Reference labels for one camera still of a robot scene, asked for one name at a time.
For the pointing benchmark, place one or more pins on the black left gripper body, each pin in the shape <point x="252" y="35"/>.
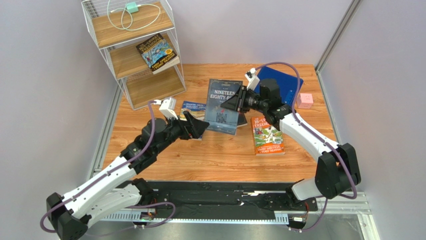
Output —
<point x="176" y="129"/>

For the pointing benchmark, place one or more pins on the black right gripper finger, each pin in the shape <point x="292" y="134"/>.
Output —
<point x="240" y="95"/>
<point x="231" y="105"/>

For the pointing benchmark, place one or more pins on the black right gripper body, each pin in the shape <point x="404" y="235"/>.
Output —
<point x="242" y="101"/>

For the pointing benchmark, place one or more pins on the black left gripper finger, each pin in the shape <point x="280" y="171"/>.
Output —
<point x="195" y="132"/>
<point x="193" y="123"/>

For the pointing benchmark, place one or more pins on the black 169-storey treehouse book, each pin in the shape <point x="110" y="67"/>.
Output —
<point x="158" y="53"/>

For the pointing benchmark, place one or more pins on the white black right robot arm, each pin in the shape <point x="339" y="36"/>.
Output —
<point x="337" y="169"/>

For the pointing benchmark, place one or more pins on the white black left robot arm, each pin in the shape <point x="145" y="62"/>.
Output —
<point x="73" y="213"/>

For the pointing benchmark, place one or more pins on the blue 91-storey treehouse book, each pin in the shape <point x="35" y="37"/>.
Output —
<point x="197" y="111"/>

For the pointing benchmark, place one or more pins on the three days to see book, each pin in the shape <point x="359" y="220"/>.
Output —
<point x="242" y="120"/>

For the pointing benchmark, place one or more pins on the blue file folder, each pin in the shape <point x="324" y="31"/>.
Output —
<point x="287" y="83"/>

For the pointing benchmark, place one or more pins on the orange 78-storey treehouse book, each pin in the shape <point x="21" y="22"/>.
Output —
<point x="267" y="139"/>

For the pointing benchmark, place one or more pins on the pink cube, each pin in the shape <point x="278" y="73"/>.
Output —
<point x="304" y="100"/>

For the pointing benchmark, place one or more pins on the mint green charger block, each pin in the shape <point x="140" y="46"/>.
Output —
<point x="132" y="7"/>

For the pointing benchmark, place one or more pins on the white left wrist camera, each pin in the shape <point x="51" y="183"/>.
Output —
<point x="167" y="107"/>

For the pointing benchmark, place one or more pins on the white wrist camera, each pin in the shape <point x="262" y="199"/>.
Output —
<point x="167" y="107"/>
<point x="253" y="80"/>

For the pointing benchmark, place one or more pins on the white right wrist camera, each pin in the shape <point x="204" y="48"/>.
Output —
<point x="253" y="80"/>

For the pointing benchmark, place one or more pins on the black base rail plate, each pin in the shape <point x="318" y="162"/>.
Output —
<point x="213" y="200"/>

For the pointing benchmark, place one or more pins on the white wire wooden shelf rack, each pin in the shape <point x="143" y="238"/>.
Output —
<point x="138" y="41"/>

